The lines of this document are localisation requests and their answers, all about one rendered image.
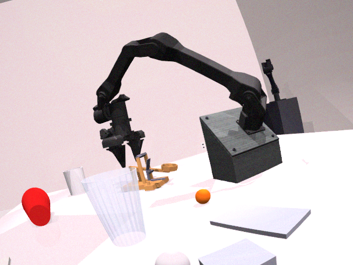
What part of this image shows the orange ball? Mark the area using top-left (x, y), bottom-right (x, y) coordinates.
top-left (195, 189), bottom-right (211, 204)

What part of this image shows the red cylinder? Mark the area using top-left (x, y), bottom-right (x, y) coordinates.
top-left (22, 188), bottom-right (51, 226)

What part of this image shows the clear plastic cup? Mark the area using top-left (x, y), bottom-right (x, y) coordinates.
top-left (81, 167), bottom-right (146, 247)

